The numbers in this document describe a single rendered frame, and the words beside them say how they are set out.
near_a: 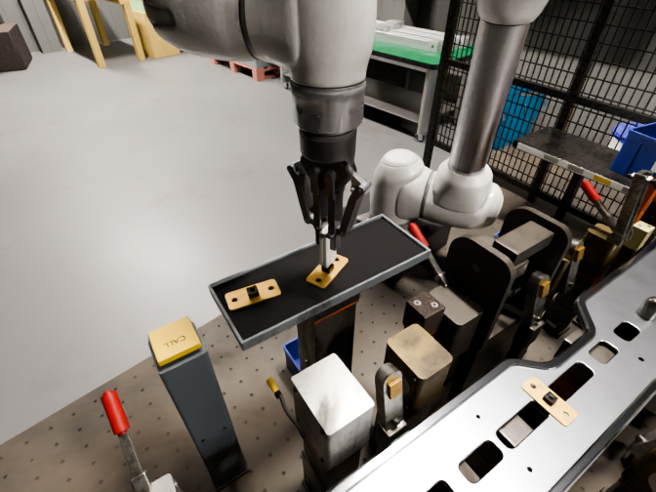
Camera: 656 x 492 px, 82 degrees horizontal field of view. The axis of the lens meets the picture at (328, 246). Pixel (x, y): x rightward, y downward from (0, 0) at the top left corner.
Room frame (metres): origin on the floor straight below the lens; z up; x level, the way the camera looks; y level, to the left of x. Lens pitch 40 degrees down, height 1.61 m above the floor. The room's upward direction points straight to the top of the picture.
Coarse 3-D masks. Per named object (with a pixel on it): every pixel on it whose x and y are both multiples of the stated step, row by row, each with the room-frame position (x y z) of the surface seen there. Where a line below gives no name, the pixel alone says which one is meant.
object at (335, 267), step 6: (336, 258) 0.51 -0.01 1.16; (342, 258) 0.50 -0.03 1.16; (336, 264) 0.49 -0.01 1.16; (342, 264) 0.49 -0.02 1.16; (318, 270) 0.47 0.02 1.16; (324, 270) 0.47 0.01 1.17; (330, 270) 0.47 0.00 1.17; (336, 270) 0.47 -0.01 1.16; (312, 276) 0.46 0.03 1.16; (318, 276) 0.46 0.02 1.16; (324, 276) 0.46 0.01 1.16; (330, 276) 0.46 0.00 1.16; (312, 282) 0.44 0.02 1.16; (318, 282) 0.44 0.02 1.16; (324, 282) 0.44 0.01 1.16; (324, 288) 0.43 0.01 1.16
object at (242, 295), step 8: (272, 280) 0.45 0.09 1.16; (248, 288) 0.42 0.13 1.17; (256, 288) 0.42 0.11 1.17; (264, 288) 0.43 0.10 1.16; (232, 296) 0.41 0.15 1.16; (240, 296) 0.41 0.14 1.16; (248, 296) 0.41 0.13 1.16; (256, 296) 0.41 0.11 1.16; (264, 296) 0.41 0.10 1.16; (272, 296) 0.41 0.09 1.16; (232, 304) 0.40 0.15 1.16; (240, 304) 0.40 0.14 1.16; (248, 304) 0.40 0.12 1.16
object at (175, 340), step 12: (168, 324) 0.36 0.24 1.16; (180, 324) 0.36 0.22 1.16; (156, 336) 0.34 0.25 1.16; (168, 336) 0.34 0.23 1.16; (180, 336) 0.34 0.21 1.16; (192, 336) 0.34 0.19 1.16; (156, 348) 0.32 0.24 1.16; (168, 348) 0.32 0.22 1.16; (180, 348) 0.32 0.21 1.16; (192, 348) 0.32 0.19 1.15; (168, 360) 0.30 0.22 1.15
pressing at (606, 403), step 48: (624, 288) 0.59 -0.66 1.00; (480, 384) 0.35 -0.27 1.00; (624, 384) 0.36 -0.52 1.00; (432, 432) 0.27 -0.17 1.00; (480, 432) 0.27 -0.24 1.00; (576, 432) 0.27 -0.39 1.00; (384, 480) 0.21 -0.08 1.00; (432, 480) 0.21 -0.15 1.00; (480, 480) 0.21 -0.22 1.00; (528, 480) 0.21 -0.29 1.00; (576, 480) 0.21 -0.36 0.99
